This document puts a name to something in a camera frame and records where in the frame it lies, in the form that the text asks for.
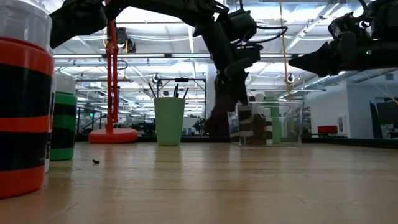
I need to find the green paint bottle black label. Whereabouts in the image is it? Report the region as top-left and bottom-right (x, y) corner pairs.
(49, 73), (78, 162)

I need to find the silver ventilation duct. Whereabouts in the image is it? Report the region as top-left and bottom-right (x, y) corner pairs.
(303, 70), (398, 91)

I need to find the red desk lamp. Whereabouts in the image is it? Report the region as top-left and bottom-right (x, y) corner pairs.
(88, 0), (139, 145)

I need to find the green plastic cup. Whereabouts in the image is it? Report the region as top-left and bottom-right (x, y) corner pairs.
(154, 96), (187, 147)

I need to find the black ceiling device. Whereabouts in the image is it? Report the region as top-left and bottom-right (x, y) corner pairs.
(115, 27), (137, 54)

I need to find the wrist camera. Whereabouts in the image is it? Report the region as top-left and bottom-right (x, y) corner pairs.
(225, 9), (258, 43)
(328, 11), (364, 35)

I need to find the orange paint bottle black label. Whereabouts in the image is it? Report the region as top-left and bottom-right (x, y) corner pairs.
(0, 0), (55, 200)

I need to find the black gantry frame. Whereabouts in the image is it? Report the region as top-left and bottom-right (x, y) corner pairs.
(155, 77), (208, 125)

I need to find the clear plastic bin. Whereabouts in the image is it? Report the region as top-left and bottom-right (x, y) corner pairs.
(228, 101), (305, 147)

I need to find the large black screen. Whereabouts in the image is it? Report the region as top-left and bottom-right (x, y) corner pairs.
(369, 101), (398, 140)

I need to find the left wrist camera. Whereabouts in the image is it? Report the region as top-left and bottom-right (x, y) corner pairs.
(225, 9), (258, 43)

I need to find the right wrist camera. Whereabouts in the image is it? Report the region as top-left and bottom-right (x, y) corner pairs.
(328, 11), (364, 35)

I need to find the yellow hanging cable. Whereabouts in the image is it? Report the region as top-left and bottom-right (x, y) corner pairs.
(278, 0), (292, 102)

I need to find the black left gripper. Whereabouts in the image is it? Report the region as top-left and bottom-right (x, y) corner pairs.
(203, 42), (264, 138)

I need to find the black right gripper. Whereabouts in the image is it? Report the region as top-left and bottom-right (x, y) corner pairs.
(287, 29), (398, 78)

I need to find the red box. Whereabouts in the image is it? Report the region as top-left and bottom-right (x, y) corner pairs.
(317, 125), (339, 134)

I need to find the tall green squeeze bottle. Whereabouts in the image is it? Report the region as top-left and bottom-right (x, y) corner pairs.
(264, 98), (282, 144)

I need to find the long ceiling light bar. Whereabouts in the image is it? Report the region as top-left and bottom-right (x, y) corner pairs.
(52, 53), (299, 60)

